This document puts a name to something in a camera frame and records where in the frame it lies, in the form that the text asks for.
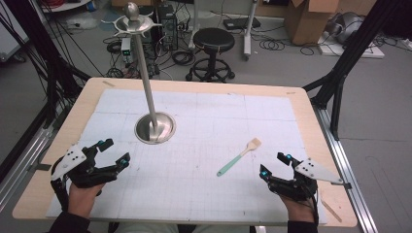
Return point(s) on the black metal frame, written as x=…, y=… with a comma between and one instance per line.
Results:
x=350, y=55
x=42, y=48

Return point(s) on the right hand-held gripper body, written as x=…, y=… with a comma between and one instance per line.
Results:
x=312, y=170

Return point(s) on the white stand pole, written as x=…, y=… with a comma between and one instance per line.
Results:
x=195, y=22
x=247, y=32

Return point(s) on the white grid mat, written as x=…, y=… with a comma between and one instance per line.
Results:
x=194, y=194

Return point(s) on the white flat board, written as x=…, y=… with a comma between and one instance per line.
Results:
x=350, y=50

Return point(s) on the aluminium rail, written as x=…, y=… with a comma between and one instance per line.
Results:
x=346, y=174
x=19, y=165

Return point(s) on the thin wooden stick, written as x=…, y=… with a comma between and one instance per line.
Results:
x=331, y=210

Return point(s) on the grey rounded machine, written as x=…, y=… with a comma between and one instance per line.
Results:
x=345, y=27

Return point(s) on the black flat device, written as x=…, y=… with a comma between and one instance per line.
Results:
x=241, y=23

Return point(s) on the person's right hand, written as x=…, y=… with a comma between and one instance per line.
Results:
x=298, y=210

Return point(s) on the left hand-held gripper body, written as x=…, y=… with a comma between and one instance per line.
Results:
x=69, y=160

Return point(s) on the small power supply unit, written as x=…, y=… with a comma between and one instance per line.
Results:
x=126, y=48

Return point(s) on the black computer tower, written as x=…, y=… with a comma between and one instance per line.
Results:
x=168, y=29

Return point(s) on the metal utensil stand with hooks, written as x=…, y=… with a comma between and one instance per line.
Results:
x=145, y=74

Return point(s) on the cardboard box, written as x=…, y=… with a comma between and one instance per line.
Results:
x=307, y=26

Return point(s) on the dark tape piece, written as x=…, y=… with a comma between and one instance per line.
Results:
x=40, y=167
x=346, y=185

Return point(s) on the black round stool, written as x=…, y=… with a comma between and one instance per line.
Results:
x=213, y=39

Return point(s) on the person's left hand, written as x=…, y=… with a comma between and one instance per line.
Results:
x=81, y=199

